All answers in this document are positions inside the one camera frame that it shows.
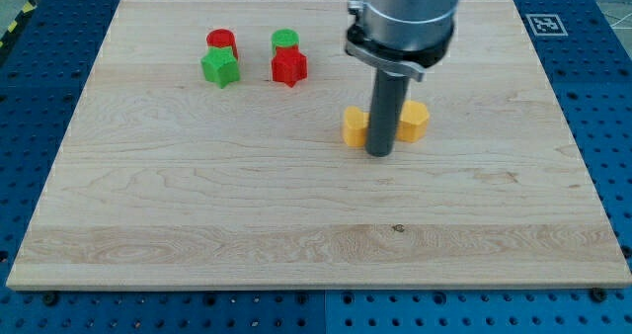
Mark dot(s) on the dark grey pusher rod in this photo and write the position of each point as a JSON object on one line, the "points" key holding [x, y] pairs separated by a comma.
{"points": [[387, 100]]}

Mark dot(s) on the red cylinder block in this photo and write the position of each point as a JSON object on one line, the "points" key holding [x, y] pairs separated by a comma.
{"points": [[222, 38]]}

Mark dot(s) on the white fiducial marker tag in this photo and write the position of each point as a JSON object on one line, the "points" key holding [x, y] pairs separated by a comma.
{"points": [[546, 25]]}

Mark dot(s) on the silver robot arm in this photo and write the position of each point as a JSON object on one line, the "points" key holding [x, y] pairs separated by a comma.
{"points": [[416, 7]]}

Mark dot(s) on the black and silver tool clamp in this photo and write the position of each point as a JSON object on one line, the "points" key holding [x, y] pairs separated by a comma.
{"points": [[397, 46]]}

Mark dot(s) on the yellow heart block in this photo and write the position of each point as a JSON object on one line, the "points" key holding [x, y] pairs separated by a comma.
{"points": [[354, 126]]}

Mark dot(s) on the red star block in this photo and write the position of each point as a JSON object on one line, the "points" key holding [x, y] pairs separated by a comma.
{"points": [[289, 65]]}

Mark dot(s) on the yellow hexagon block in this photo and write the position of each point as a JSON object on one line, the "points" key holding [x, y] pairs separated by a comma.
{"points": [[414, 120]]}

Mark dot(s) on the green star block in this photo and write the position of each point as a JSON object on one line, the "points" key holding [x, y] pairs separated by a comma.
{"points": [[220, 66]]}

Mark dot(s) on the yellow black hazard tape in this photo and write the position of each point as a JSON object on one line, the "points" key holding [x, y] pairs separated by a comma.
{"points": [[16, 27]]}

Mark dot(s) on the wooden board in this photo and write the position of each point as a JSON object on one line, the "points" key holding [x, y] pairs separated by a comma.
{"points": [[165, 182]]}

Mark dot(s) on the green cylinder block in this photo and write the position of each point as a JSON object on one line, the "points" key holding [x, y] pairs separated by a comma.
{"points": [[284, 38]]}

